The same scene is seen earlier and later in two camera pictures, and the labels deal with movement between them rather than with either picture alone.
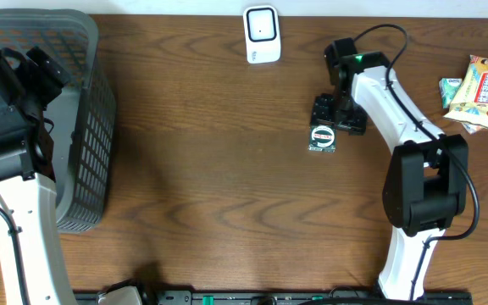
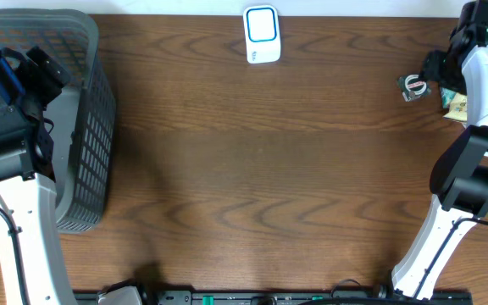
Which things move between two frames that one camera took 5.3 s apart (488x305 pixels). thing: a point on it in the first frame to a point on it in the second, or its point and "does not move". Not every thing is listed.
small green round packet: (322, 137) to (413, 86)
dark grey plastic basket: (81, 119) does not move
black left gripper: (47, 68) does not move
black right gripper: (354, 122) to (433, 62)
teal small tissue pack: (448, 87) does not move
